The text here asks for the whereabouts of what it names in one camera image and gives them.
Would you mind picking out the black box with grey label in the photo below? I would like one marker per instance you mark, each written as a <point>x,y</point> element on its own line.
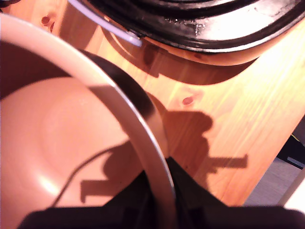
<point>291,150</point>

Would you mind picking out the metal pot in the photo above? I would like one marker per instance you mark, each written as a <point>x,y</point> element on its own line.
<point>59,133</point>

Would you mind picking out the white furniture panel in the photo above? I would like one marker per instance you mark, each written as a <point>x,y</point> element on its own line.
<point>295,198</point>

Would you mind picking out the large black rice cooker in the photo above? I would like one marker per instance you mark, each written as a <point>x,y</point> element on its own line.
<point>202,21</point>

